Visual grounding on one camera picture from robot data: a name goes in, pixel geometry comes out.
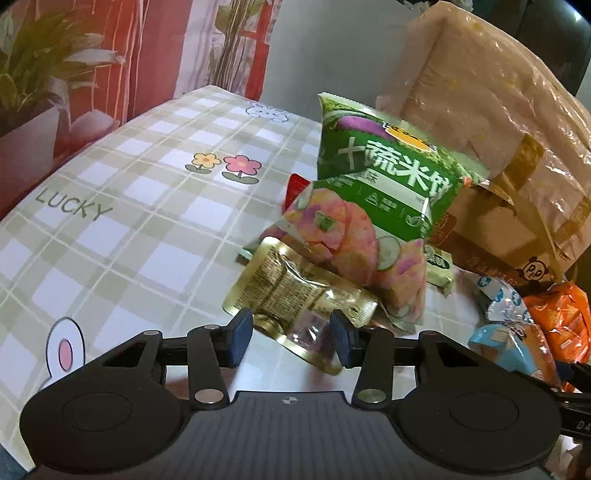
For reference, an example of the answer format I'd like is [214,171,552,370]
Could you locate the gold foil packet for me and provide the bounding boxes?
[222,236,380,376]

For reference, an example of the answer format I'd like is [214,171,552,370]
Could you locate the blue packet with orange snack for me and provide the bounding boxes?
[468,320,564,393]

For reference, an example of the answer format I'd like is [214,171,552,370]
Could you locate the red snack packet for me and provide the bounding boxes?
[285,173,315,209]

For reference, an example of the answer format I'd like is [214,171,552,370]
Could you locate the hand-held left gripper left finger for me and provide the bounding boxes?
[82,308,254,410]

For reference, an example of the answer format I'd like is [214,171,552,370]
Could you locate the large green rice cracker packet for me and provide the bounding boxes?
[270,92,492,335]

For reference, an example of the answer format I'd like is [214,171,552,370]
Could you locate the cardboard box with plastic liner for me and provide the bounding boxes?
[375,0,591,288]

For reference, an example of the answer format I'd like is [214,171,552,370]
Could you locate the small pale green packet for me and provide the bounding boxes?
[422,244,456,296]

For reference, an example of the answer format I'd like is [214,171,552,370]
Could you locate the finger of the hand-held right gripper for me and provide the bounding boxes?
[556,362,591,396]

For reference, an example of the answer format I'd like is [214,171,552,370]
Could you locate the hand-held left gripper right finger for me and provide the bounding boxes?
[331,308,505,409]

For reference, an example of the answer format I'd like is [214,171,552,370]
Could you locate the white and blue packet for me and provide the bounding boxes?
[464,272,532,324]

